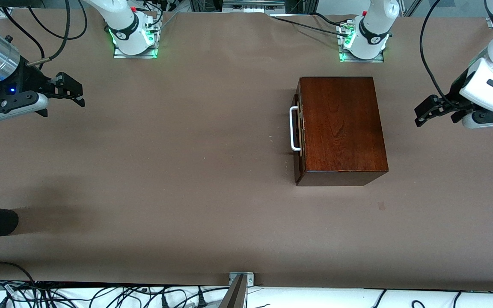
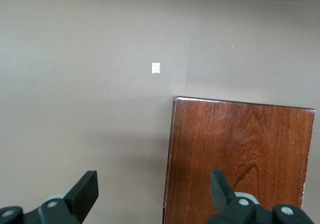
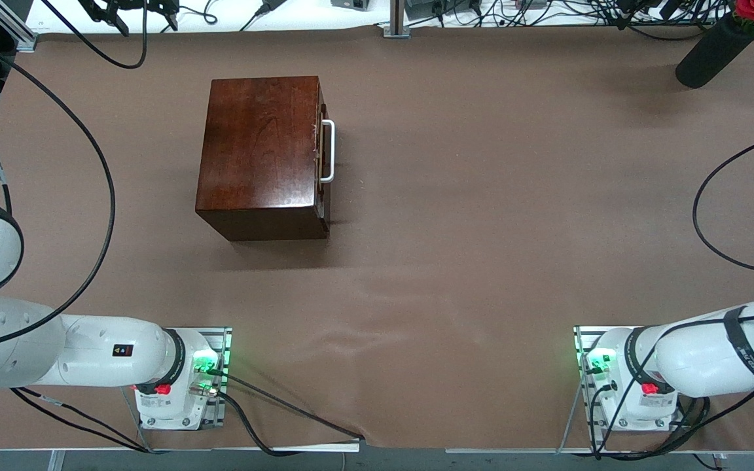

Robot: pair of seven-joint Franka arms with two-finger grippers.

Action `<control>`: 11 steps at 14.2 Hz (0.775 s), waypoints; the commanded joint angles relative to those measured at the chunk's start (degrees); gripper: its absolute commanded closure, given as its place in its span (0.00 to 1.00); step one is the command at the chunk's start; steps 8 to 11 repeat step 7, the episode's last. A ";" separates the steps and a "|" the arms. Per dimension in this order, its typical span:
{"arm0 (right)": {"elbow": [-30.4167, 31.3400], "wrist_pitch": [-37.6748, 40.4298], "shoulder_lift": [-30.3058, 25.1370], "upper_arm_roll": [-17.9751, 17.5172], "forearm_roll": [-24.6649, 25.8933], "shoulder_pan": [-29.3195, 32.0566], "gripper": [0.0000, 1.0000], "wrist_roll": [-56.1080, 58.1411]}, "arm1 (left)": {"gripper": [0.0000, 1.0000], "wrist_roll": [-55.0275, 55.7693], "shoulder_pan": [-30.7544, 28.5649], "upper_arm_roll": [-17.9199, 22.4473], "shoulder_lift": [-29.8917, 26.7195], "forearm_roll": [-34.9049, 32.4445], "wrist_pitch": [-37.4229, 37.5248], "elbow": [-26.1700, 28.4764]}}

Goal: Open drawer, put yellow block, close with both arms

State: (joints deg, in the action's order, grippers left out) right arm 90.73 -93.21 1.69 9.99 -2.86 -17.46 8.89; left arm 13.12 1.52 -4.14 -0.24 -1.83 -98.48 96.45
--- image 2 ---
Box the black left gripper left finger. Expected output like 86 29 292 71
0 170 100 224

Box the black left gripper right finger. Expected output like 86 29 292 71
204 169 313 224

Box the dark brown wooden cabinet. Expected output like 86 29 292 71
162 95 316 224

